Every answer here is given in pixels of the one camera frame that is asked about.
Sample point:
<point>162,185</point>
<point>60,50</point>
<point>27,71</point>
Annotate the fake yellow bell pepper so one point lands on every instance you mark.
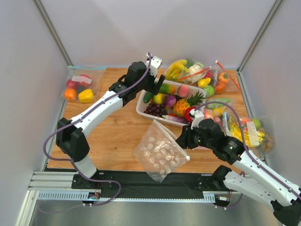
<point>86,96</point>

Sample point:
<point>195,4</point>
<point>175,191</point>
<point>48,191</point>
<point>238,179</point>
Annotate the fake purple onion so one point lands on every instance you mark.
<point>170,101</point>

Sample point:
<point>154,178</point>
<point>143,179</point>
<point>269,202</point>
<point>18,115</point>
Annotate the fake pineapple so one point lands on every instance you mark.
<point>183,104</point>

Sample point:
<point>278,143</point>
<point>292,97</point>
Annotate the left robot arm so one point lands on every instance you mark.
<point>72,134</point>

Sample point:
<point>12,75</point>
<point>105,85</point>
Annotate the fake pink peach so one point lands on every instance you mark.
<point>183,91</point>

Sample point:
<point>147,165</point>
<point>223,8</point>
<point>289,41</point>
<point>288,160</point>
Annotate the polka dot zip bag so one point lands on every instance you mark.
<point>159,153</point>

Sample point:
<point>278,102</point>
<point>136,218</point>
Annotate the fake mango yellow green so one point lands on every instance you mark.
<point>167,89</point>

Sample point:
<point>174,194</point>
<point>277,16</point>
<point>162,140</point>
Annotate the fake grape bunch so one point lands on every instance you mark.
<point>157,110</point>

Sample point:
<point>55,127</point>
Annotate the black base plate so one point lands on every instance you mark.
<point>139,185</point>

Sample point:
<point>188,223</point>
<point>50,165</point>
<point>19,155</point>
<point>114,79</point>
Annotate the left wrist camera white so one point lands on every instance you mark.
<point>153,65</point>

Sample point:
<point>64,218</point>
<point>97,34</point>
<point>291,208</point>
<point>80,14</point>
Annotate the white plastic basket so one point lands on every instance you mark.
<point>141,106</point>

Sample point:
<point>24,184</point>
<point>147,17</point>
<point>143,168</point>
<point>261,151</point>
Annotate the bag of nuts right edge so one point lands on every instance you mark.
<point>265,131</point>

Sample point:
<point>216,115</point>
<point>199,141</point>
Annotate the blue zip bag right side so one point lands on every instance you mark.
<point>242,128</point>

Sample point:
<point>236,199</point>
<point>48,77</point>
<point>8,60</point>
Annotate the fake orange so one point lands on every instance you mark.
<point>70,94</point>

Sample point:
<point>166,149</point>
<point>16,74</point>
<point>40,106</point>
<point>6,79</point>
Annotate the blue zip bag with fruit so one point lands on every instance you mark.
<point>82,78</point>

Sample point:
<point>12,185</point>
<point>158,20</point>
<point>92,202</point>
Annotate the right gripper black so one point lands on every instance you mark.
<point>184,138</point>

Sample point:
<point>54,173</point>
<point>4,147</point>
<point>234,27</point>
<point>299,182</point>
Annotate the fake banana bunch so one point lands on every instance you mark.
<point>176,69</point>

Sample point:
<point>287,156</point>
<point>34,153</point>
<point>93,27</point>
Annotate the fake green cucumber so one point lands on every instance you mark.
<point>147,97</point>

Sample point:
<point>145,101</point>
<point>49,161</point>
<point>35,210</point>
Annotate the fake purple eggplant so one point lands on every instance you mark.
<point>175,119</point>

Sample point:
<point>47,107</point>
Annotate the fake red apple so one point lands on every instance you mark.
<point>188,113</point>

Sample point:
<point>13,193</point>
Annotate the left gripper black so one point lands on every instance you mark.
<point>153,80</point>

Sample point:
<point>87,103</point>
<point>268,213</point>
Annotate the orange zip bag with bananas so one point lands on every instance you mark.
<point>197,71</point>

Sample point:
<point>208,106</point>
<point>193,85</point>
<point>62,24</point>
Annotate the red zip bag with vegetables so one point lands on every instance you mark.
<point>217,81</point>

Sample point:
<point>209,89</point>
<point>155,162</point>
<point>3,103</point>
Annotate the fake yellow apple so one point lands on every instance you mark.
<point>159,98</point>

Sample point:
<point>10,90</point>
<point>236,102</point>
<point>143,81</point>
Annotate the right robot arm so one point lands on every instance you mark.
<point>263,185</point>

